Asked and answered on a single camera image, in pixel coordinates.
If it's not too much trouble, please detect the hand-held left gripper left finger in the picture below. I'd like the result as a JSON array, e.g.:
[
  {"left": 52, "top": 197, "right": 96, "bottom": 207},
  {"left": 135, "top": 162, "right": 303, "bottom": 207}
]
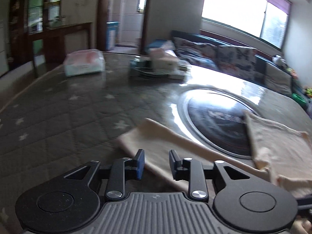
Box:
[{"left": 63, "top": 149, "right": 146, "bottom": 199}]

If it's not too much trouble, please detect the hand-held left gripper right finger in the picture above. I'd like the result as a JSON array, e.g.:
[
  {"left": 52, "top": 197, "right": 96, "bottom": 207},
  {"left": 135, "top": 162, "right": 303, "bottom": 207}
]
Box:
[{"left": 169, "top": 149, "right": 252, "bottom": 199}]

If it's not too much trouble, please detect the cream sweatshirt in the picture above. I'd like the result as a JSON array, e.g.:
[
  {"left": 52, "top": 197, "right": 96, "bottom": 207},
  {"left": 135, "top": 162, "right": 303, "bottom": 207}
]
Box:
[{"left": 116, "top": 110, "right": 312, "bottom": 234}]

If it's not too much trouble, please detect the round black induction cooktop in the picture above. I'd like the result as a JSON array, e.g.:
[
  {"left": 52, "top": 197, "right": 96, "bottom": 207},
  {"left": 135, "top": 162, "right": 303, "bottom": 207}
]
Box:
[{"left": 177, "top": 89, "right": 258, "bottom": 160}]

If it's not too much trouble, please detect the blue smart watch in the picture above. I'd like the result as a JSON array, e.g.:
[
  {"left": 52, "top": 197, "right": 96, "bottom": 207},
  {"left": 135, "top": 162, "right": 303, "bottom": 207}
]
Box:
[{"left": 129, "top": 58, "right": 156, "bottom": 77}]

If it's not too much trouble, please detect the white tissue box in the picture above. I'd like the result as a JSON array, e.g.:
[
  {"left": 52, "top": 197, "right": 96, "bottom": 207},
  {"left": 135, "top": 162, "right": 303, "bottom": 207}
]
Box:
[{"left": 149, "top": 41, "right": 181, "bottom": 70}]

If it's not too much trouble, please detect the flat butterfly print pillow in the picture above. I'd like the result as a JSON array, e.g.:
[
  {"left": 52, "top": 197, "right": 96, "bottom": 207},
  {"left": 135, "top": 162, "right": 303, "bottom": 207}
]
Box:
[{"left": 175, "top": 37, "right": 220, "bottom": 70}]

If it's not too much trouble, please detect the pink white tissue pack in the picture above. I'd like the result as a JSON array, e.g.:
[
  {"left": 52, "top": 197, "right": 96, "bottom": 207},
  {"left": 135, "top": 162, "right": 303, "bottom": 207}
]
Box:
[{"left": 63, "top": 49, "right": 106, "bottom": 77}]

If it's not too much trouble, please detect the upright butterfly print pillow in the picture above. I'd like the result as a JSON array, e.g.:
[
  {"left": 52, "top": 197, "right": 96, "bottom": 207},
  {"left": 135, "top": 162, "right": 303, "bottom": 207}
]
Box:
[{"left": 216, "top": 45, "right": 258, "bottom": 82}]

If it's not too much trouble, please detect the blue sofa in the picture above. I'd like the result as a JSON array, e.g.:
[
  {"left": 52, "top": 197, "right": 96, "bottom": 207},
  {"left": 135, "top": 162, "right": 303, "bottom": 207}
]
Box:
[{"left": 144, "top": 30, "right": 312, "bottom": 108}]

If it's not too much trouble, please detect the blue white cabinet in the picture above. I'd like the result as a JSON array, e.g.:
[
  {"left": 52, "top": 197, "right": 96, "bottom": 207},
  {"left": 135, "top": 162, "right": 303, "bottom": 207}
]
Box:
[{"left": 105, "top": 21, "right": 120, "bottom": 51}]

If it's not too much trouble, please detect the grey pillow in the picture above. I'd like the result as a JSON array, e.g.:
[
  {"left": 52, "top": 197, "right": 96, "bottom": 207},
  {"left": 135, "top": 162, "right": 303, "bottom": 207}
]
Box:
[{"left": 264, "top": 62, "right": 293, "bottom": 97}]

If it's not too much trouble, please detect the green plastic basin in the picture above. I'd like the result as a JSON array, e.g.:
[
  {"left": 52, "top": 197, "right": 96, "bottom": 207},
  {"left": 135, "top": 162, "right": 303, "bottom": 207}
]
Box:
[{"left": 292, "top": 93, "right": 309, "bottom": 107}]

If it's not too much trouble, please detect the panda plush toy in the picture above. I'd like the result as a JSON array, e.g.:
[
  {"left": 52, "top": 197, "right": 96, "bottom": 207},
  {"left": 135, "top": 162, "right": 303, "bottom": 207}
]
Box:
[{"left": 272, "top": 55, "right": 288, "bottom": 68}]

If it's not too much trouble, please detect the dark wooden side table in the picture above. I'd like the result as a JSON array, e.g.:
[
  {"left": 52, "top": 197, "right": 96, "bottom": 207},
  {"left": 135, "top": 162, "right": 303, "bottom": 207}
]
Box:
[{"left": 27, "top": 21, "right": 94, "bottom": 71}]

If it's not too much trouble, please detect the window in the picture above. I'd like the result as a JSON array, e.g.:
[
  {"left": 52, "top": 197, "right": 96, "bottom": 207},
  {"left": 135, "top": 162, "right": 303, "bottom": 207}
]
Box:
[{"left": 201, "top": 0, "right": 293, "bottom": 50}]

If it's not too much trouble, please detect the wooden display cabinet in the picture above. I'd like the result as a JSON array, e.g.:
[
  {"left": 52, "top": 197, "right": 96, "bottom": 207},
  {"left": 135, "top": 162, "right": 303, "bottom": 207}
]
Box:
[{"left": 7, "top": 0, "right": 64, "bottom": 72}]

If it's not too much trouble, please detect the brown door frame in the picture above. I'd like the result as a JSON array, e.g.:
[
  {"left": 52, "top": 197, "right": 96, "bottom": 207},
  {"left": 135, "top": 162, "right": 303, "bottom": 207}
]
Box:
[{"left": 97, "top": 0, "right": 154, "bottom": 52}]

